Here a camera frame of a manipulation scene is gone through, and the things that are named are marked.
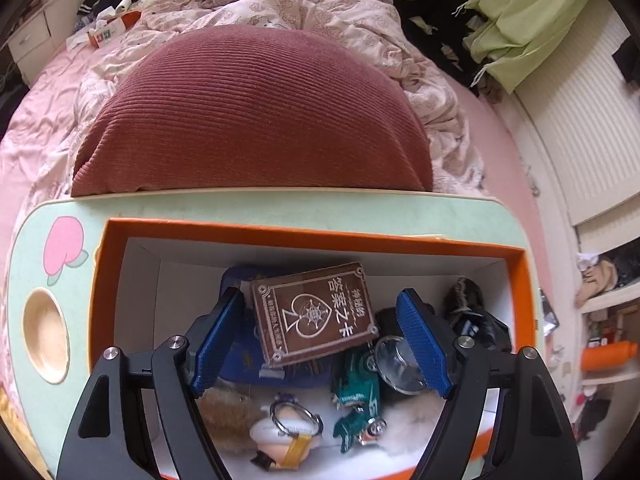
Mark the orange bottle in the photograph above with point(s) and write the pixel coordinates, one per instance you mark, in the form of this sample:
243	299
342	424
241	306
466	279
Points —
610	356

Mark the brown fur pompom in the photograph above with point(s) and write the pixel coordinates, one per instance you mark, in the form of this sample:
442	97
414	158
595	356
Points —
227	410

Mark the black lace cloth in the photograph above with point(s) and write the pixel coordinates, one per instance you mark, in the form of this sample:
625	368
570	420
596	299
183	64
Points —
470	310

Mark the white shelf unit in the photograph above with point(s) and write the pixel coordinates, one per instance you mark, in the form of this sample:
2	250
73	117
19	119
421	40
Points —
607	302

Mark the light green curtain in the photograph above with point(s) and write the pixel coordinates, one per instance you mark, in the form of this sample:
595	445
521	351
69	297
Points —
525	15

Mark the white louvred closet door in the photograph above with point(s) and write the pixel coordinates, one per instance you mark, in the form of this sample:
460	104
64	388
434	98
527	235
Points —
575	135

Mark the brown card deck box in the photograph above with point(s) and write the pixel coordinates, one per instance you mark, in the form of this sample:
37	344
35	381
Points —
315	310

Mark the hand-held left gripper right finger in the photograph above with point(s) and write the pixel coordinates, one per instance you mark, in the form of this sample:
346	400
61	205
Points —
420	342

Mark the white drawer cabinet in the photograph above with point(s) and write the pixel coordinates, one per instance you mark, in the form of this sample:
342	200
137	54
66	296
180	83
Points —
35	35

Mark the green toy car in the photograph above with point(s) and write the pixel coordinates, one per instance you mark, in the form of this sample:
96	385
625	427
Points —
357	395

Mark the black hanging garment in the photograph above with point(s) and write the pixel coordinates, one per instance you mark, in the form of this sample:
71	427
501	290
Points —
627	57

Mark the blue tin box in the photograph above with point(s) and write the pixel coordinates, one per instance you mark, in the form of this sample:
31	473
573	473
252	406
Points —
240	362

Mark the orange and white carton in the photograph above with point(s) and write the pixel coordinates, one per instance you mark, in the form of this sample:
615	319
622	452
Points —
112	27

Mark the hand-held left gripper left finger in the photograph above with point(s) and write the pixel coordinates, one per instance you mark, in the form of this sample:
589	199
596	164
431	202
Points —
220	342

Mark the light green cartoon desktop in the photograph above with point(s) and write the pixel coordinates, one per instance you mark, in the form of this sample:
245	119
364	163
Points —
200	207

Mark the white fluffy fur piece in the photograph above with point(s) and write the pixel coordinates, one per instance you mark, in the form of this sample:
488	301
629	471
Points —
415	425

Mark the pink floral quilt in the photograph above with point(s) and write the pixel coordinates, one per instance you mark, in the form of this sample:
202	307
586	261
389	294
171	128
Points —
350	15

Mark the beige cloth on shelf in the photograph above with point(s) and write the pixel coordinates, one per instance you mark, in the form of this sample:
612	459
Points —
597	280

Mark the pink bed sheet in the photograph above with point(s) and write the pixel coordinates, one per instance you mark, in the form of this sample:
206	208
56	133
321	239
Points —
40	110

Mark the black clothes pile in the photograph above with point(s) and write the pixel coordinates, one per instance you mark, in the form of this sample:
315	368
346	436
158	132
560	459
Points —
430	20

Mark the orange cardboard box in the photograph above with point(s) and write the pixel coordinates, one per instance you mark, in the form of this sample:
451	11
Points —
300	232

